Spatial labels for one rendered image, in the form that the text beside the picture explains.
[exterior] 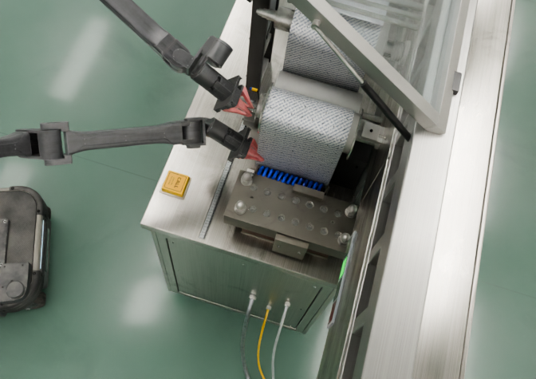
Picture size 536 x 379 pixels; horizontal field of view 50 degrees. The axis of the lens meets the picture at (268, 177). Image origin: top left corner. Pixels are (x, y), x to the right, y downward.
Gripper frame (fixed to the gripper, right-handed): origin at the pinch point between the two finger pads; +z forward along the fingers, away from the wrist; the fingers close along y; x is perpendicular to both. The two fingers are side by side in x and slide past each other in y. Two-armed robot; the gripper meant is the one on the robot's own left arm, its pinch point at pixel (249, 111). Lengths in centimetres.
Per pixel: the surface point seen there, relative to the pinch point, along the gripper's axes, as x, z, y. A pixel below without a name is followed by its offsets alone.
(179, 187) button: -35.6, 7.7, 15.1
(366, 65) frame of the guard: 57, -17, 17
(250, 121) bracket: -8.5, 7.2, -3.4
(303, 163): 1.9, 22.9, 4.0
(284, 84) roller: 3.2, 6.0, -12.9
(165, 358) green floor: -104, 70, 57
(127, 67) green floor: -152, 15, -80
